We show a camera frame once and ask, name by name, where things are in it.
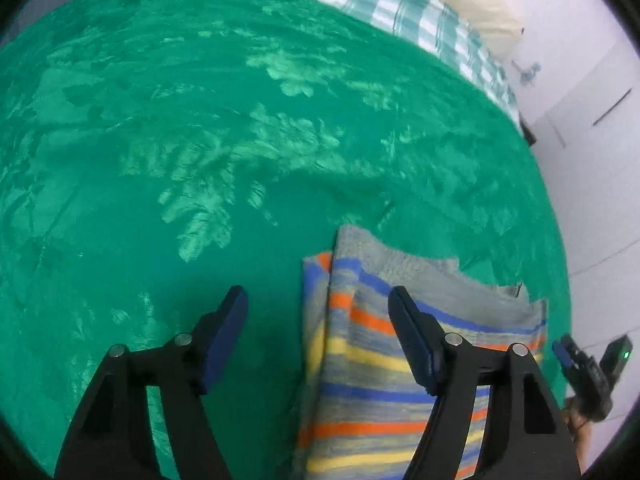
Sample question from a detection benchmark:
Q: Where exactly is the person right hand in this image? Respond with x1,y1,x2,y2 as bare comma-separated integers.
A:
562,396,593,474

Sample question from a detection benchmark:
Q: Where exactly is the striped knit sweater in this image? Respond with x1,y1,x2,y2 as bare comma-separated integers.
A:
292,224,548,479

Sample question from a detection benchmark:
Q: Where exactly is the green floral bedspread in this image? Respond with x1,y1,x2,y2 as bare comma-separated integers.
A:
1,0,570,479

